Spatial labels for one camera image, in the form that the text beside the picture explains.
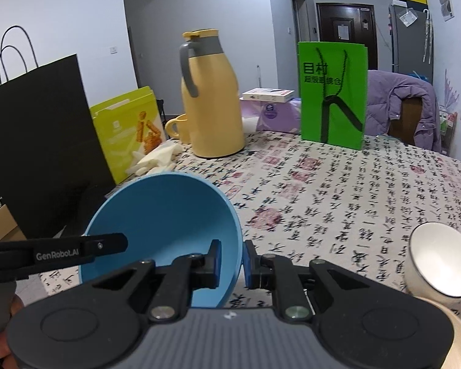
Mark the paper sheet on refrigerator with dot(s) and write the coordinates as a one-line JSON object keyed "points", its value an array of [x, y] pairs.
{"points": [[406, 18]]}

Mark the storage rack with bottles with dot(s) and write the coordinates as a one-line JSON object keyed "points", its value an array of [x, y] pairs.
{"points": [[447, 123]]}

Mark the grey refrigerator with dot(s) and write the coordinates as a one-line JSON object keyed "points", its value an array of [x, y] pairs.
{"points": [[403, 53]]}

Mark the dark entrance door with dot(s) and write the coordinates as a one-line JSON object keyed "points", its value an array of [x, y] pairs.
{"points": [[330, 27]]}

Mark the green paper bag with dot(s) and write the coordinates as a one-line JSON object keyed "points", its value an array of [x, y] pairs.
{"points": [[311, 123]]}

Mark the blue bowl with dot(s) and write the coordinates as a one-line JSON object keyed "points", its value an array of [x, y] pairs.
{"points": [[157, 215]]}

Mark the blue bag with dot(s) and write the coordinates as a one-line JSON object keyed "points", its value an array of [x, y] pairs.
{"points": [[420, 77]]}

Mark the white wall switch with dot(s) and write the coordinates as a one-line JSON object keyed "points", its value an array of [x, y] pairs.
{"points": [[113, 49]]}

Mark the white door notice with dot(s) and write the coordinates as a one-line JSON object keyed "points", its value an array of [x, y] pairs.
{"points": [[344, 32]]}

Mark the grey side door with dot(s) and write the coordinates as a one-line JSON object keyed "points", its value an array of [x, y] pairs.
{"points": [[301, 19]]}

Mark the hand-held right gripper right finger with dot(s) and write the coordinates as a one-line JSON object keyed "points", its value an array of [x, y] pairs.
{"points": [[249, 267]]}

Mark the yellow mug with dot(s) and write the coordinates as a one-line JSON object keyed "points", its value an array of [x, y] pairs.
{"points": [[180, 128]]}

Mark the calligraphy printed tablecloth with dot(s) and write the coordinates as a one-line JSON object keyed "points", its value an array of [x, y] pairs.
{"points": [[330, 200]]}

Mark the person's left hand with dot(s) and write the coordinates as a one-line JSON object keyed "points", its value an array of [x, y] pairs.
{"points": [[2, 346]]}

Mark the white wall panel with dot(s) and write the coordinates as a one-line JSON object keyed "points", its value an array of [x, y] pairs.
{"points": [[446, 2]]}

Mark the white black-rimmed bowl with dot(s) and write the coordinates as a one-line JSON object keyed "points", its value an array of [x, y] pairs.
{"points": [[438, 261]]}

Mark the white book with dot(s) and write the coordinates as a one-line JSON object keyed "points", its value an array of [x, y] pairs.
{"points": [[269, 95]]}

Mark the white rubber gloves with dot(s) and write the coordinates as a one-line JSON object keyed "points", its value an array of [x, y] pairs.
{"points": [[157, 157]]}

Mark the yellow thermos jug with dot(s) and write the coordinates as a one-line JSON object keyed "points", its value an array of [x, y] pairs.
{"points": [[215, 115]]}

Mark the black paper bag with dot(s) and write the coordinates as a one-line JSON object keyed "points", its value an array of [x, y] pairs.
{"points": [[42, 142]]}

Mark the purple padded jacket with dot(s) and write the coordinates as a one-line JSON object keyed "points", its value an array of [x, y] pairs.
{"points": [[380, 103]]}

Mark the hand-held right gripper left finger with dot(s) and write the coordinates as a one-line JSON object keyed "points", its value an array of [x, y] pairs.
{"points": [[215, 265]]}

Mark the white folded umbrella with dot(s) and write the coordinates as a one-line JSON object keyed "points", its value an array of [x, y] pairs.
{"points": [[428, 34]]}

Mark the purple tissue pack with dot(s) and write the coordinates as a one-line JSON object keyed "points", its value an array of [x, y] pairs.
{"points": [[280, 115]]}

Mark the cardboard box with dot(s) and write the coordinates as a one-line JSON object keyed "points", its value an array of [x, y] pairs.
{"points": [[0, 225]]}

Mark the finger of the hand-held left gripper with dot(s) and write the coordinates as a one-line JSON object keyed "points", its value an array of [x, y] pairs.
{"points": [[107, 244]]}

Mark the yellow-green printed paper bag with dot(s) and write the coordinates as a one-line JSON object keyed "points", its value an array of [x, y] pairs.
{"points": [[115, 142]]}

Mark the wooden chair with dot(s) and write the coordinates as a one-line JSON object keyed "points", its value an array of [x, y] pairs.
{"points": [[411, 119]]}

